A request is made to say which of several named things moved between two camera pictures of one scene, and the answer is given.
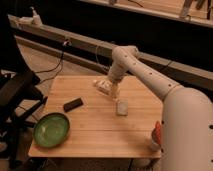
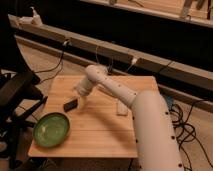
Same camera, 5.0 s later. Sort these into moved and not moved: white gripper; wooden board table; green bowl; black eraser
Moved: white gripper
Not moved: wooden board table; black eraser; green bowl
